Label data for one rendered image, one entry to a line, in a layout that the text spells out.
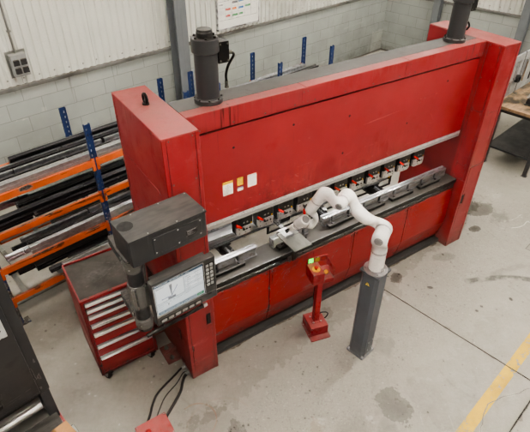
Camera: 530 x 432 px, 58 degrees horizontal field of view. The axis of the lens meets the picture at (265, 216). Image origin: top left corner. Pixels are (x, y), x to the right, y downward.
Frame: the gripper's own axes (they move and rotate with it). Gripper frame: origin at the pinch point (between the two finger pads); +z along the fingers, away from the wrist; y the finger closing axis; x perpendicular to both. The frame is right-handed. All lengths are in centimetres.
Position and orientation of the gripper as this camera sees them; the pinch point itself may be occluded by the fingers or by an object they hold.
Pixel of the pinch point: (289, 230)
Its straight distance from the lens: 412.4
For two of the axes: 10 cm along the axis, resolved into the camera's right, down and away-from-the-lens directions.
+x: 4.2, 9.0, -1.3
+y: -8.3, 3.3, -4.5
